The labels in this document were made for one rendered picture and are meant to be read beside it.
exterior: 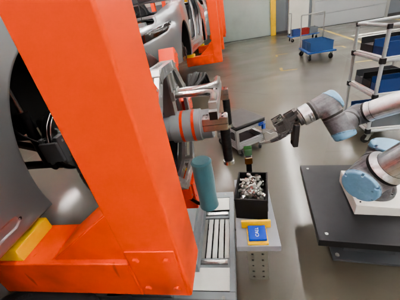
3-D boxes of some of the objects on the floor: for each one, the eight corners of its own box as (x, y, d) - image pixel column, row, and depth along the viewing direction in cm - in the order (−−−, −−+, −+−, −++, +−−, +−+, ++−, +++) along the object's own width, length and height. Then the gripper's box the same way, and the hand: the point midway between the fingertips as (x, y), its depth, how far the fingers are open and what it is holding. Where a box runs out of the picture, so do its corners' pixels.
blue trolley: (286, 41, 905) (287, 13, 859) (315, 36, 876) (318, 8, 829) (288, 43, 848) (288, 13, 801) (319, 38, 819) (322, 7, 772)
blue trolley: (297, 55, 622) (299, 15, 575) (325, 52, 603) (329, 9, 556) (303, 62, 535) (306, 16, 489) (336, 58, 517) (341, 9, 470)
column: (248, 262, 131) (243, 208, 111) (266, 262, 129) (263, 208, 109) (249, 278, 123) (244, 224, 102) (268, 279, 121) (266, 224, 101)
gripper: (292, 105, 104) (251, 128, 111) (299, 112, 97) (255, 137, 103) (300, 119, 108) (259, 141, 114) (307, 127, 100) (263, 150, 106)
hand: (262, 142), depth 109 cm, fingers closed
